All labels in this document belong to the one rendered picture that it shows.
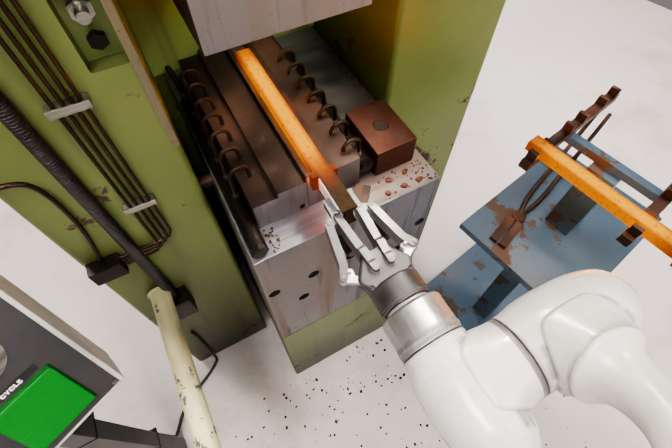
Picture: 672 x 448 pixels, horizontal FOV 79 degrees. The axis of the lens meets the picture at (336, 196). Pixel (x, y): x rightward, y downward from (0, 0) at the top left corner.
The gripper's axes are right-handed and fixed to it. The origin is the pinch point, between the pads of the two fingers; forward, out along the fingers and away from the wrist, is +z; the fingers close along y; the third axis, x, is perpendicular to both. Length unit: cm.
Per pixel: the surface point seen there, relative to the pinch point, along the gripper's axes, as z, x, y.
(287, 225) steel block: 3.4, -8.2, -7.8
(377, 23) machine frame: 25.5, 8.4, 22.6
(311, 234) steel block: -0.2, -8.2, -4.9
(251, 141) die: 17.7, -0.8, -7.4
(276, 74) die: 31.8, -0.6, 3.6
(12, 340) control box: -4.9, 8.5, -42.5
